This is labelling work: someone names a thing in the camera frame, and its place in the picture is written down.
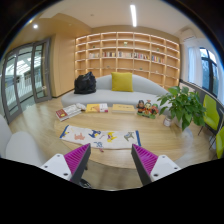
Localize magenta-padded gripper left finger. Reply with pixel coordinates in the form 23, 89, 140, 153
41, 144, 91, 184

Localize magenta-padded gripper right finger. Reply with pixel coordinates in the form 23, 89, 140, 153
131, 144, 180, 186

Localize white towel with animal prints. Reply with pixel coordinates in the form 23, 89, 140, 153
60, 125, 141, 149

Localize red and white open book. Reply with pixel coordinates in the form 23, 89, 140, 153
56, 105, 81, 121

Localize white chair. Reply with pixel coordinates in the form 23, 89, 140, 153
0, 114, 47, 167

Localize colourful toy figurines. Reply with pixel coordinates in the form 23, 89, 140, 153
136, 100, 159, 119

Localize yellow and white book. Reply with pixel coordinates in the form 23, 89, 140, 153
86, 103, 108, 113

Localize yellow flat book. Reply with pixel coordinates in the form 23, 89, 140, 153
112, 104, 135, 113

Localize green potted plant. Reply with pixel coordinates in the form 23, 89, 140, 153
158, 86, 206, 130

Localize lime green chair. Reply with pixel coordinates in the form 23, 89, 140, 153
210, 126, 224, 159
203, 95, 220, 134

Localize light grey curved sofa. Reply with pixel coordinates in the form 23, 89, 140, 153
61, 74, 167, 107

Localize black bag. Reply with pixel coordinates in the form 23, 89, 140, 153
74, 72, 96, 94

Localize yellow cushion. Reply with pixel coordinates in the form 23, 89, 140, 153
111, 72, 133, 92

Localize white curtain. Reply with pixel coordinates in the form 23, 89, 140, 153
188, 47, 203, 87

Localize grey framed glass door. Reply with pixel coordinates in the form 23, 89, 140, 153
1, 39, 52, 123

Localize dark framed window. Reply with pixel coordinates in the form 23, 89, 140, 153
200, 47, 219, 97

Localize white air conditioner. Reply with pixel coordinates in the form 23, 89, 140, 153
180, 29, 196, 42

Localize ceiling strip light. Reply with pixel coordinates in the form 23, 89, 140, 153
130, 4, 137, 27

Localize wooden wall bookshelf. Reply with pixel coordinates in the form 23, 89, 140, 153
75, 31, 180, 89

